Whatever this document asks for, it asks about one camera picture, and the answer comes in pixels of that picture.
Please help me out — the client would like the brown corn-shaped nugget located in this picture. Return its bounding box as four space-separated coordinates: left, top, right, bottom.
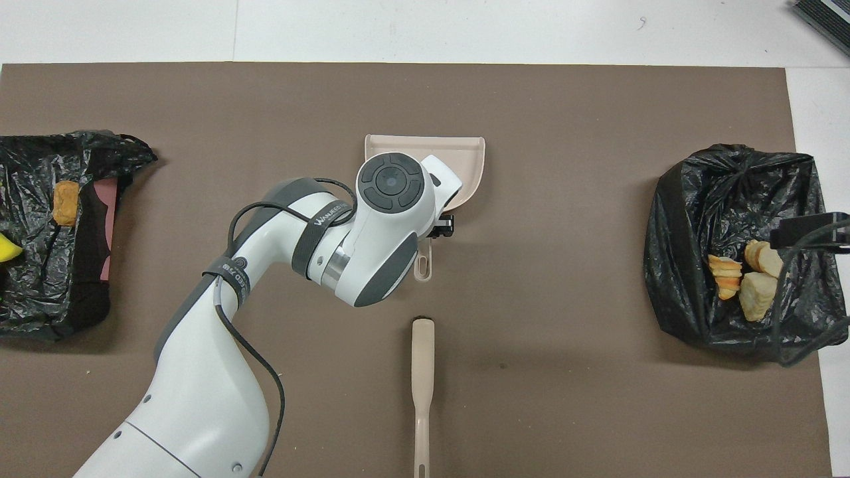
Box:
52 181 81 228

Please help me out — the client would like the brown table mat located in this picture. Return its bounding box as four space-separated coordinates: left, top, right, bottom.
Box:
0 62 834 478

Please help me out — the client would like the black trash bag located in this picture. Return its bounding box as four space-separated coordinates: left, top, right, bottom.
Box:
0 129 159 343
643 143 849 364

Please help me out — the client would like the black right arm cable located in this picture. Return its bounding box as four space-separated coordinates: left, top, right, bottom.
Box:
772 219 850 368

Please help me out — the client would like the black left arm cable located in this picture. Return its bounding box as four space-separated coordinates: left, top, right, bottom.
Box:
214 177 359 477

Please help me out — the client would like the pale bread chunk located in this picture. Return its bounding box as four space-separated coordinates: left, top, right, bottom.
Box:
739 272 779 323
744 240 786 279

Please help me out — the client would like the beige hand brush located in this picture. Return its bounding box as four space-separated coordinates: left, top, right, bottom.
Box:
411 317 436 478

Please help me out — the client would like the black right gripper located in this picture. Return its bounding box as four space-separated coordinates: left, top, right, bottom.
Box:
770 212 850 252

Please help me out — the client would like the pink bin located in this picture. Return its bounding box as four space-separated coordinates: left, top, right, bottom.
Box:
93 178 120 283

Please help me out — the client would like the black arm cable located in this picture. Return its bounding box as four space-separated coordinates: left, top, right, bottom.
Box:
772 219 850 368
214 177 359 477

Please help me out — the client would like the orange striped croissant toy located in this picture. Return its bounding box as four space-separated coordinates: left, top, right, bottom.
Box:
707 254 743 301

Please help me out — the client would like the beige plastic dustpan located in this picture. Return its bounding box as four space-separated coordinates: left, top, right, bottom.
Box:
365 134 487 282

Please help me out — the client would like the dark striped grey object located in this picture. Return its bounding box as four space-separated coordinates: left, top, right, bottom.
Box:
790 0 850 57

